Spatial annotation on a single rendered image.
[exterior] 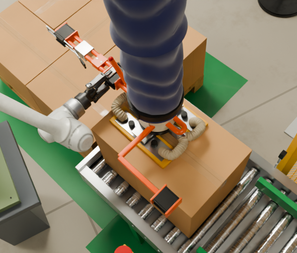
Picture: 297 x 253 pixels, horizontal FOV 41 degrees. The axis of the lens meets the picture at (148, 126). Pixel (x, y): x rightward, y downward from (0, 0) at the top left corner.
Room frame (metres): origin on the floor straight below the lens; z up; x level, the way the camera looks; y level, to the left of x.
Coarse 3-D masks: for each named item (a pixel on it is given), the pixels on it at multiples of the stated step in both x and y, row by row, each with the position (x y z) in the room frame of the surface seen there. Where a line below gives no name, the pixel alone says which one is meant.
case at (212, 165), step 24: (120, 144) 0.75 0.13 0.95; (192, 144) 0.70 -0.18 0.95; (216, 144) 0.69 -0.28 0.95; (240, 144) 0.67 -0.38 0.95; (120, 168) 0.73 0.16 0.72; (144, 168) 0.62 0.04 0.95; (168, 168) 0.61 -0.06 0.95; (192, 168) 0.59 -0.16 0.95; (216, 168) 0.58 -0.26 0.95; (240, 168) 0.60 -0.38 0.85; (144, 192) 0.61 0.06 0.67; (192, 192) 0.49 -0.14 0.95; (216, 192) 0.49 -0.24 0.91; (168, 216) 0.49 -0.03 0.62; (192, 216) 0.39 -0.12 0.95
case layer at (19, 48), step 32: (32, 0) 2.12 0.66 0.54; (64, 0) 2.08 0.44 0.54; (96, 0) 2.04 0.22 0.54; (0, 32) 1.88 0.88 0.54; (32, 32) 1.84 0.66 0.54; (96, 32) 1.76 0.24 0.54; (192, 32) 1.64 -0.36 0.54; (0, 64) 1.65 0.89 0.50; (32, 64) 1.58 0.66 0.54; (64, 64) 1.54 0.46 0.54; (192, 64) 1.50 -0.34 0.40; (32, 96) 1.42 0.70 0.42; (64, 96) 1.31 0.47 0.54
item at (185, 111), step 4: (184, 104) 0.89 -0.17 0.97; (184, 108) 0.87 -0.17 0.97; (188, 108) 0.87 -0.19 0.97; (180, 112) 0.85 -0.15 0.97; (184, 112) 0.84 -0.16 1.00; (188, 112) 0.85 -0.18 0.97; (192, 112) 0.85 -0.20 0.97; (180, 116) 0.83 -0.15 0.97; (184, 116) 0.82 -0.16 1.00; (188, 116) 0.83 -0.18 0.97; (192, 116) 0.82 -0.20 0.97; (196, 116) 0.82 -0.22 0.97; (184, 120) 0.81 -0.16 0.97; (188, 120) 0.81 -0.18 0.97; (204, 120) 0.80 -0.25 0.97; (176, 124) 0.80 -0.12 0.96; (188, 124) 0.79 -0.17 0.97; (188, 128) 0.77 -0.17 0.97; (192, 128) 0.77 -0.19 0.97
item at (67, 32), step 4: (64, 24) 1.35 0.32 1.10; (60, 28) 1.32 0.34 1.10; (64, 28) 1.32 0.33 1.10; (68, 28) 1.32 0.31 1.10; (72, 28) 1.31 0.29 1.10; (56, 32) 1.30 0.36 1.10; (60, 32) 1.30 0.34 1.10; (64, 32) 1.30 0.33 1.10; (68, 32) 1.29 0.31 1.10; (72, 32) 1.29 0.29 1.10; (76, 32) 1.29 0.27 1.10; (64, 36) 1.27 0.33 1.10; (68, 36) 1.27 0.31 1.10; (72, 36) 1.27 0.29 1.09; (72, 40) 1.27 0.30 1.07
